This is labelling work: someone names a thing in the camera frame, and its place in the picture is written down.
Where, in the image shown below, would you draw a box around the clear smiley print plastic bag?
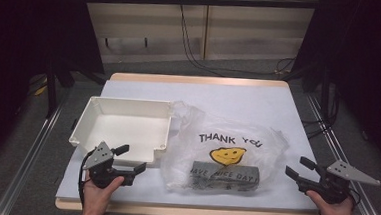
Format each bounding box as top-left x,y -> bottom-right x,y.
157,100 -> 293,200

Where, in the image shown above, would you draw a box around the black floor cables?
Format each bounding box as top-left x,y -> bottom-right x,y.
300,90 -> 341,141

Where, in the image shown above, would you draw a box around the white plastic box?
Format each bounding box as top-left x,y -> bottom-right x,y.
67,94 -> 174,165

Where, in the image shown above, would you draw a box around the black horizontal bar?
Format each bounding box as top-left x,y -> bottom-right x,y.
83,0 -> 319,18

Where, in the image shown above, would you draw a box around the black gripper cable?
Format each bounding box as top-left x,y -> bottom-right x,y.
76,148 -> 98,207
346,185 -> 364,208

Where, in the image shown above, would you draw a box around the black metal stand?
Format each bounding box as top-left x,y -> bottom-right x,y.
43,58 -> 63,119

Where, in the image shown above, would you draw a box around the metal floor rail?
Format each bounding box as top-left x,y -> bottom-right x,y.
299,94 -> 381,215
0,97 -> 67,215

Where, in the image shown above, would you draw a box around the black rectangular carton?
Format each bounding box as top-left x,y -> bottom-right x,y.
187,160 -> 263,195

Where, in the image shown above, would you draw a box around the yellow floor object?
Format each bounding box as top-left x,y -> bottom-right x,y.
33,83 -> 50,98

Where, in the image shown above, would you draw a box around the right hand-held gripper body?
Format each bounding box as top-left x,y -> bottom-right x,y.
295,157 -> 381,207

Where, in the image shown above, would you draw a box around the white table mat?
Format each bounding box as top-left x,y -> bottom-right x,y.
56,73 -> 326,215

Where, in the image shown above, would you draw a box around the black hanging wall cable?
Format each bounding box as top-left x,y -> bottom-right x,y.
175,4 -> 300,82

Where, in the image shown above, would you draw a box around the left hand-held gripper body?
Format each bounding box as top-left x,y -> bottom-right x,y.
81,140 -> 137,191

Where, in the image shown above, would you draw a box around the person's left hand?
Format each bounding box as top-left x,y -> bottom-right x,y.
80,173 -> 126,215

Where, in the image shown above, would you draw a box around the black curtain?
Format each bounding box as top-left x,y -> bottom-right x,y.
287,0 -> 381,174
0,0 -> 110,183

